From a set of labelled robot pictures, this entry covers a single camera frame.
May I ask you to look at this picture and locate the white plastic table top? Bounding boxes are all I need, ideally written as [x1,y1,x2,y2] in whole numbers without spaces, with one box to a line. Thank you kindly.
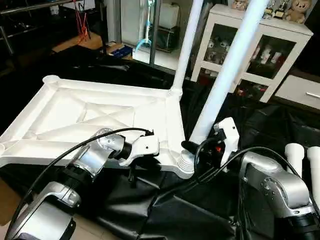
[0,75,195,180]

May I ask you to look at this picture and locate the white plastic table leg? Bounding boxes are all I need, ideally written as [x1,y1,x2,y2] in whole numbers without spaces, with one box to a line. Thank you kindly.
[175,0,271,176]
[284,143,305,182]
[169,0,205,101]
[307,146,320,211]

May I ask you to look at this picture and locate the black work mat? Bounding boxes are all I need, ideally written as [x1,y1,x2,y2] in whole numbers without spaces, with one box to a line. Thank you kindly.
[0,45,320,240]

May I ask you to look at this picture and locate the white drawer unit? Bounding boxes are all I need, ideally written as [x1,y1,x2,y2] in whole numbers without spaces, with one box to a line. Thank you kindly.
[274,75,320,111]

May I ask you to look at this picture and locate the brown cardboard box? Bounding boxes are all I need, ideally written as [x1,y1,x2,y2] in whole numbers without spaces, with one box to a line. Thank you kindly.
[102,41,133,60]

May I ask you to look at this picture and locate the white glass door cabinet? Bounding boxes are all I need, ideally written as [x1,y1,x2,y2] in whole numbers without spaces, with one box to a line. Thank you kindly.
[191,4,314,104]

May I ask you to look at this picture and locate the grey metal pole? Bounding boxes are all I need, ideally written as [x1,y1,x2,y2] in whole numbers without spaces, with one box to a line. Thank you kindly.
[151,0,162,66]

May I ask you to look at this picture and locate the light blue mop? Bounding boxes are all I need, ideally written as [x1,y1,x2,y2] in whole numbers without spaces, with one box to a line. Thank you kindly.
[135,0,156,51]

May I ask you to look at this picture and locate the white appliance cabinet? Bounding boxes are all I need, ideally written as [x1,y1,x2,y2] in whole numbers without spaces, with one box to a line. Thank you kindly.
[120,0,182,53]

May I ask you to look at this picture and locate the pale plush toy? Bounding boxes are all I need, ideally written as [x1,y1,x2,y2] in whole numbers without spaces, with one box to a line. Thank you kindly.
[231,0,249,12]

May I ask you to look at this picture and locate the small silver trophy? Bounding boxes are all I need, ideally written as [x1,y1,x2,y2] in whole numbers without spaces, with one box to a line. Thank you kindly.
[264,0,277,18]
[276,0,289,19]

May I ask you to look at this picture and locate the beige plush teddy bear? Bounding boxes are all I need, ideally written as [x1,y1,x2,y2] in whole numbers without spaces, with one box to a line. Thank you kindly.
[286,0,310,24]

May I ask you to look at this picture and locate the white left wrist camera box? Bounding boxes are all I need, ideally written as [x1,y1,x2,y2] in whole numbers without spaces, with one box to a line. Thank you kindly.
[120,131,161,167]

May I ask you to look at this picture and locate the red cable bundle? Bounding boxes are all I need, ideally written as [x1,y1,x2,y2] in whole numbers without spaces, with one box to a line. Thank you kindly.
[73,0,92,42]

